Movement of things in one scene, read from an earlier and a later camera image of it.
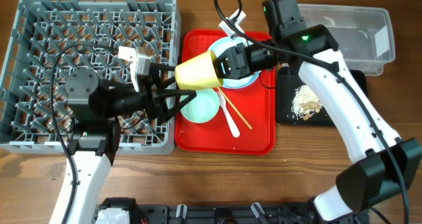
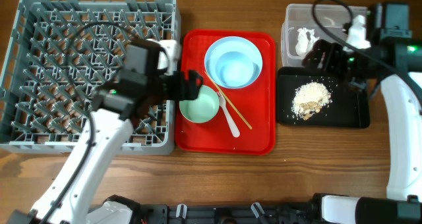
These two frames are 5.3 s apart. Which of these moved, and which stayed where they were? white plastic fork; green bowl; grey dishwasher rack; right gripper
Moved: right gripper
Stayed: white plastic fork; green bowl; grey dishwasher rack
